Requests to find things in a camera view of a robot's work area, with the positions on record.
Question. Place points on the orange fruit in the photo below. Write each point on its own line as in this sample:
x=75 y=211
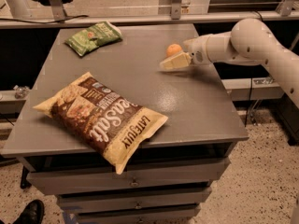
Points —
x=173 y=49

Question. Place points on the grey drawer cabinet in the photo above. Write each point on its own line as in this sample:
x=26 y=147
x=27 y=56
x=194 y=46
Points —
x=170 y=175

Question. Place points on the grey metal rail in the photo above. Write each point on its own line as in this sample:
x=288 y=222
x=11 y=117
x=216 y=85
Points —
x=83 y=21

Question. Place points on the black shoe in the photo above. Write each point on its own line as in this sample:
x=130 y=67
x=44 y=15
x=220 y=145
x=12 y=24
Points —
x=32 y=214

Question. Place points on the crumpled clear plastic object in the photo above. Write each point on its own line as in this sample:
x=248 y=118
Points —
x=21 y=92

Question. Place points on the green chip bag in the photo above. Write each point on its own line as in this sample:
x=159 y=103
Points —
x=94 y=37

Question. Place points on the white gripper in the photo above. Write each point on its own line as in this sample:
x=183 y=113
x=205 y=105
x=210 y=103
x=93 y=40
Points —
x=198 y=50

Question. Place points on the brown Late July chip bag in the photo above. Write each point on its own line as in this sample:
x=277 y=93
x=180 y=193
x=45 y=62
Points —
x=103 y=119

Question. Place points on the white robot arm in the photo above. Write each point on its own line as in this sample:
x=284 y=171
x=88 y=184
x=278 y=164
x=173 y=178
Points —
x=249 y=43

